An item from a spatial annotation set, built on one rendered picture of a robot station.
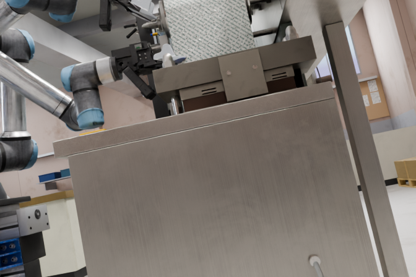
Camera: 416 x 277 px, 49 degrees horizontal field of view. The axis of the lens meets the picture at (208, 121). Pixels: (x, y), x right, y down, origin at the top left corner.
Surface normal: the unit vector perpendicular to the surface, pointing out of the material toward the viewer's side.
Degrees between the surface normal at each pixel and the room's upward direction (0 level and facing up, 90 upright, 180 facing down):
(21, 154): 104
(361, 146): 90
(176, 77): 90
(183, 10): 90
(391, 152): 90
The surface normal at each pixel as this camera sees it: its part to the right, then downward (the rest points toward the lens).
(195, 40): -0.07, -0.11
